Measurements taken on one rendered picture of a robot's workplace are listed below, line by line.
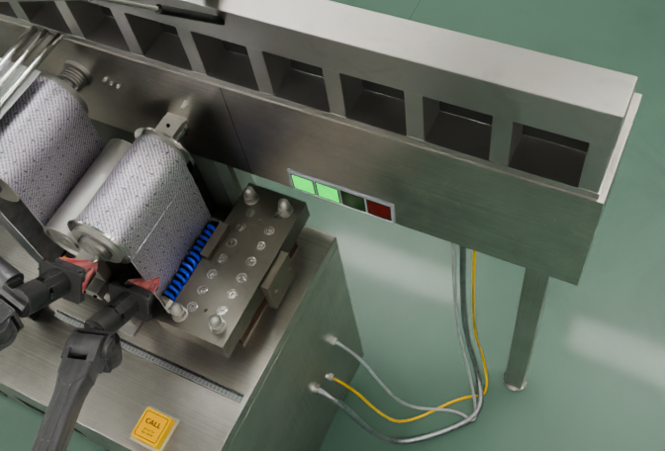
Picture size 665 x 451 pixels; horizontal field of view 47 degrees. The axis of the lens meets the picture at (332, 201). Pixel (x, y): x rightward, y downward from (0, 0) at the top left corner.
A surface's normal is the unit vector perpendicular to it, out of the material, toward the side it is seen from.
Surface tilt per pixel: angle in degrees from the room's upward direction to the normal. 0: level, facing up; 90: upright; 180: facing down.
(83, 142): 92
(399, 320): 0
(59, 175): 92
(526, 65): 0
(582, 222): 90
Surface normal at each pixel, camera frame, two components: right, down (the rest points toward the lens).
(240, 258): -0.12, -0.54
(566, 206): -0.44, 0.78
